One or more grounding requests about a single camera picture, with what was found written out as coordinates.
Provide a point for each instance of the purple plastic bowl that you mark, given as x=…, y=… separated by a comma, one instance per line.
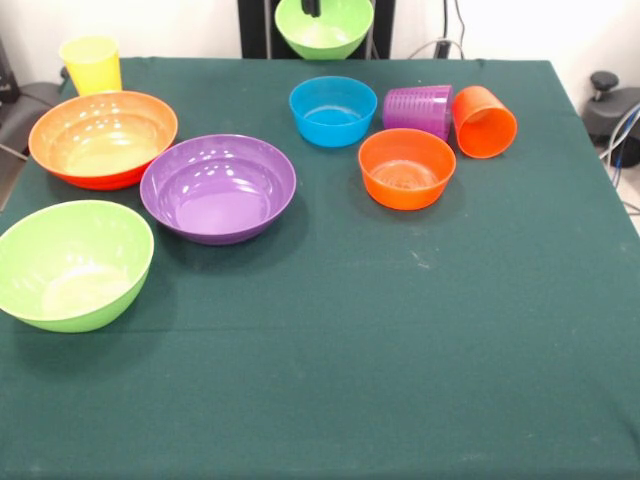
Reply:
x=216, y=200

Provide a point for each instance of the small orange plastic bowl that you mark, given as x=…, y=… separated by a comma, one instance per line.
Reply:
x=407, y=175

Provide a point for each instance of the yellow plastic cup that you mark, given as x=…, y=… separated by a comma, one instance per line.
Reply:
x=95, y=70

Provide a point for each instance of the wide orange plastic bowl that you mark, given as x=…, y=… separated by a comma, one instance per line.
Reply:
x=100, y=145

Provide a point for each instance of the orange plastic cup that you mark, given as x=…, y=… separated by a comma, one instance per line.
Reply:
x=482, y=125

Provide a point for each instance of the black clamp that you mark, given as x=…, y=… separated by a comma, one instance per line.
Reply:
x=442, y=50

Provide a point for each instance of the black office chair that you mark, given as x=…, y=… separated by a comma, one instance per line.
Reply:
x=30, y=107

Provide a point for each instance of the blue plastic bowl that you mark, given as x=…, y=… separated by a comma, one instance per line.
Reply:
x=331, y=125

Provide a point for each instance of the lime green plastic bowl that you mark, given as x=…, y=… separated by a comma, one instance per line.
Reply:
x=325, y=37
x=75, y=270

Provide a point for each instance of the purple plastic cup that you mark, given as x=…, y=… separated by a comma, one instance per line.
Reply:
x=417, y=110

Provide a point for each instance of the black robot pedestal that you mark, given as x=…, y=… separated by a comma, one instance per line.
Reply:
x=255, y=30

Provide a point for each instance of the black stand with knob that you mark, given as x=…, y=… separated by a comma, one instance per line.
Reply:
x=607, y=107

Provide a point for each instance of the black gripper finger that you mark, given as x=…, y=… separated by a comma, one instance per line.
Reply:
x=310, y=6

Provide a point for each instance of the dark green tablecloth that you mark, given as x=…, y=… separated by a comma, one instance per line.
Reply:
x=350, y=350

